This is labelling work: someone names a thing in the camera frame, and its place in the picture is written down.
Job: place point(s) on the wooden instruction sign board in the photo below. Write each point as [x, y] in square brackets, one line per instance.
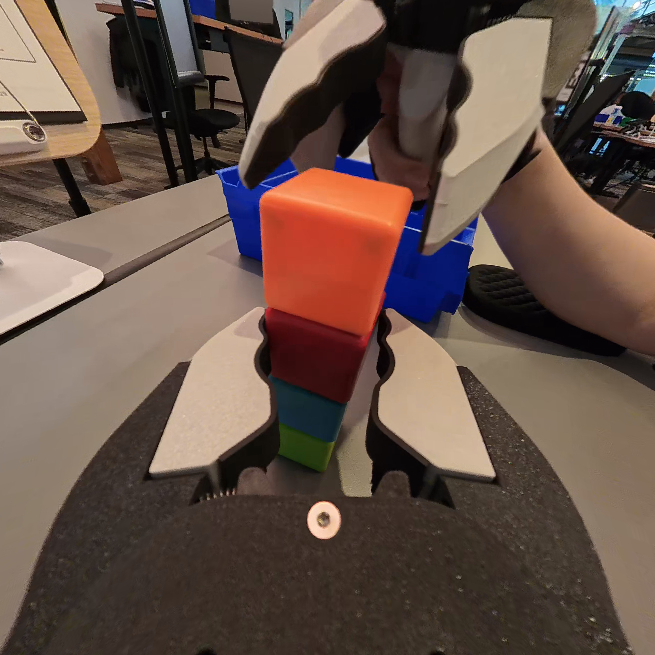
[41, 82]

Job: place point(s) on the red magnetic cube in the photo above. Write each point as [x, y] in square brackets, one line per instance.
[317, 353]

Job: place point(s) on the black partition panel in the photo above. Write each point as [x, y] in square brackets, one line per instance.
[251, 72]

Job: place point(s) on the blue plastic bin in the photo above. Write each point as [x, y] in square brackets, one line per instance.
[430, 271]

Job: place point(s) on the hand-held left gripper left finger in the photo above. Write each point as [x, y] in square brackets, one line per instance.
[213, 409]

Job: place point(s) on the teal magnetic cube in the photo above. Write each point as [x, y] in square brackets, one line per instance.
[307, 409]

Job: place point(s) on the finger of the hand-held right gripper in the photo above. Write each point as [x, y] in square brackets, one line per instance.
[491, 113]
[307, 72]

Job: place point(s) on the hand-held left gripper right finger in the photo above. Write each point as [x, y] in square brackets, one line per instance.
[435, 409]

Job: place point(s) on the green magnetic cube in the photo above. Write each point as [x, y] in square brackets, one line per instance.
[307, 448]

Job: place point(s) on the white sign stand base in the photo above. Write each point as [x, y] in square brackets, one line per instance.
[31, 287]

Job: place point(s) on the black textured mat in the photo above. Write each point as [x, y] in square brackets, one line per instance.
[532, 312]

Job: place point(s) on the person's right hand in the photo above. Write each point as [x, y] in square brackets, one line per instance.
[394, 154]

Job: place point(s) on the person's right forearm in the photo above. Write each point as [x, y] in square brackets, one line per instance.
[583, 246]

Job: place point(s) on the slanted wooden post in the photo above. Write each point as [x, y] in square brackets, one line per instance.
[97, 154]

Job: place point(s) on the orange magnetic cube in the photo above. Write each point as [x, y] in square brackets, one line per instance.
[328, 246]

